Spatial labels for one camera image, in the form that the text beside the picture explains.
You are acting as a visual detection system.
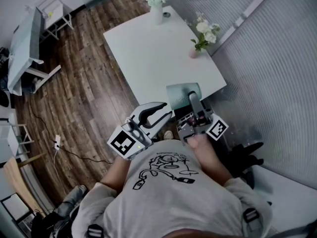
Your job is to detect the white floor cable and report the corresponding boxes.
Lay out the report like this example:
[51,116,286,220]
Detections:
[53,149,72,195]

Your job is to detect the black floor cable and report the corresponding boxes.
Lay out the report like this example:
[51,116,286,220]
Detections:
[29,100,57,143]
[58,146,113,165]

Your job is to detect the pale blue cloth covered table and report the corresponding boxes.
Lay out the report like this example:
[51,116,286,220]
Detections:
[6,5,62,96]

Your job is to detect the small pink vase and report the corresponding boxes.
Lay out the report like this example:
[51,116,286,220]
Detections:
[188,46,201,59]

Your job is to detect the person's left forearm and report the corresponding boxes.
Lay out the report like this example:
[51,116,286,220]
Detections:
[100,155,131,192]

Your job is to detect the light wooden desk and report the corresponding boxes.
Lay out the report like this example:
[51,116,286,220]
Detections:
[3,157,47,215]

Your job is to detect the black strap buckle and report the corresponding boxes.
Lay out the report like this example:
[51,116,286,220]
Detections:
[243,208,260,224]
[87,224,105,238]

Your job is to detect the black office chair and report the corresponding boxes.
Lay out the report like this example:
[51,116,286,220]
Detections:
[229,142,273,207]

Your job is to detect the white square table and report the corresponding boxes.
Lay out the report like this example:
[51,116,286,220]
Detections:
[103,5,227,119]

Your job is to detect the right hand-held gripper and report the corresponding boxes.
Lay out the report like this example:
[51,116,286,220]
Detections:
[176,91,229,146]

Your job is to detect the person's grey printed t-shirt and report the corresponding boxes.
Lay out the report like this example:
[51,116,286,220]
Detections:
[71,139,273,238]

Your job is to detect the white shelf rack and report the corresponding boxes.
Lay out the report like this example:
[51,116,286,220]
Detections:
[0,110,34,158]

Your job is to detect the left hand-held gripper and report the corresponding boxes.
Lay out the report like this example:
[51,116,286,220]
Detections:
[106,102,172,161]

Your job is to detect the white wooden chair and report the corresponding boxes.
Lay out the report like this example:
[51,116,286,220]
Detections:
[34,0,75,42]

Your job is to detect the white flowers with green leaves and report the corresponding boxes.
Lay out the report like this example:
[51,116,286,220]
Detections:
[184,11,221,52]

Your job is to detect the aqua dimpled glass cup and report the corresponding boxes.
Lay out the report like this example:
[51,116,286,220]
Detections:
[165,82,202,111]

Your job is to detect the person's right forearm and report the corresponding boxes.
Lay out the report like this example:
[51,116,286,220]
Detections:
[193,142,233,185]

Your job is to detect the black framed white board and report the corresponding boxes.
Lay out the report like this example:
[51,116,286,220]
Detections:
[0,192,32,222]

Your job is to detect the person's right hand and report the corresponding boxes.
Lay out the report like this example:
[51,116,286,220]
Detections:
[189,134,211,150]

